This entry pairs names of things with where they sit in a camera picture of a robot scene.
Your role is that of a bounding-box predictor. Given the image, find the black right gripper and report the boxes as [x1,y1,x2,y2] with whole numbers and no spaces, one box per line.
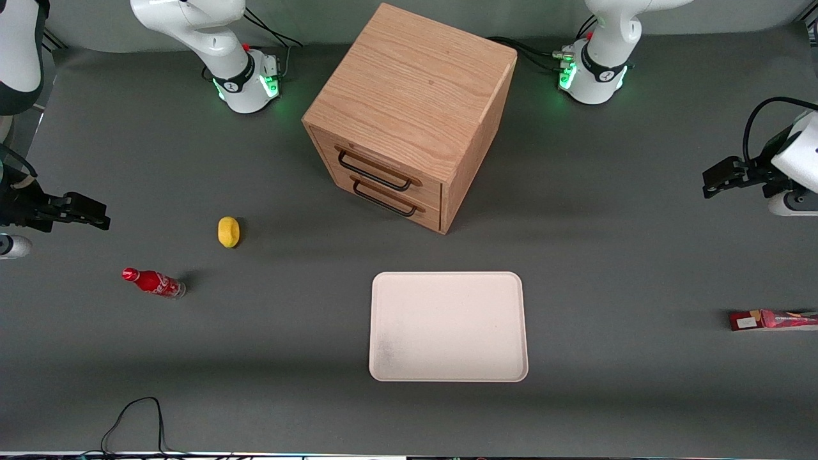
[0,178,111,233]

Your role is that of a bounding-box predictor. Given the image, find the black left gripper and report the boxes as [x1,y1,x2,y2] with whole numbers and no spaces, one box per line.
[702,156,794,199]

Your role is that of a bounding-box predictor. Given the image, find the red cookie box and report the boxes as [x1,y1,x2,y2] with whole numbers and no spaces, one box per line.
[729,309,818,332]

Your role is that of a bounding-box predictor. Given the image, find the white rectangular tray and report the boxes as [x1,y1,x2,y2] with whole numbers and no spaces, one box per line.
[369,272,530,383]

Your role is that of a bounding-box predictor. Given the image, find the red cola bottle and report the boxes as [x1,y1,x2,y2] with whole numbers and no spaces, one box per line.
[122,267,187,300]

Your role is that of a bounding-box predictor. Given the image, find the wooden two-drawer cabinet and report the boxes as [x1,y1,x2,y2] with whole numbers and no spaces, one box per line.
[302,3,518,235]

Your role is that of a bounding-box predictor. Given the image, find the black left arm wrist cable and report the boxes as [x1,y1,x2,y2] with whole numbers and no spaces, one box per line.
[743,96,818,168]

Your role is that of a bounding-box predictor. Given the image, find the black arm wrist cable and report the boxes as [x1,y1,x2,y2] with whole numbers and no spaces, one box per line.
[0,143,39,180]
[743,96,818,168]

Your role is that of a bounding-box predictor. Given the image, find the black right arm wrist cable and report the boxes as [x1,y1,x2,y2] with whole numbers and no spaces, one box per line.
[0,143,39,180]

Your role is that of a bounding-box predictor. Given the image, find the black looped floor cable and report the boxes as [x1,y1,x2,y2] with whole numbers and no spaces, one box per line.
[100,397,192,458]

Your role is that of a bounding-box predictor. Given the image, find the black left arm base cables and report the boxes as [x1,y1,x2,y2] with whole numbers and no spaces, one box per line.
[487,14,599,73]

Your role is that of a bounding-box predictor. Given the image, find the black arm base cables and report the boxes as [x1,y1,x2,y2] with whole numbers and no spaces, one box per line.
[242,5,305,79]
[487,14,599,73]

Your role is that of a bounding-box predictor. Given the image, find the black right arm base cables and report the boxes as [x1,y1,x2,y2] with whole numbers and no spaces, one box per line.
[242,5,305,79]

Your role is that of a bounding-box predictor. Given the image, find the black wire drawer handle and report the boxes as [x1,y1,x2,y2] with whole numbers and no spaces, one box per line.
[351,178,418,218]
[336,148,413,192]

